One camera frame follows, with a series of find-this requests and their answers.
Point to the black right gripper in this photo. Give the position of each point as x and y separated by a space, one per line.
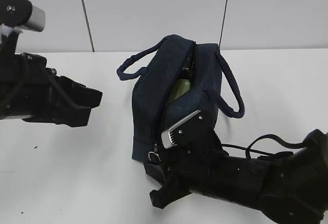
183 168

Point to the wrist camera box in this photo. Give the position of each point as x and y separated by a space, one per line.
23 15
187 129

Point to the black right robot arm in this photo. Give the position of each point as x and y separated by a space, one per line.
286 187

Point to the dark navy insulated lunch bag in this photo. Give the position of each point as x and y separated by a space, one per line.
157 70

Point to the green lidded glass lunch box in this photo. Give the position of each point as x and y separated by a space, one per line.
180 87

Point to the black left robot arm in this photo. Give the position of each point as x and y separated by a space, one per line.
14 74

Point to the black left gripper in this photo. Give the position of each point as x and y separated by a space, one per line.
49 98

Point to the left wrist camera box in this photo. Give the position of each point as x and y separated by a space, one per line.
23 15

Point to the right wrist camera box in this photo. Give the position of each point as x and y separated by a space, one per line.
187 129

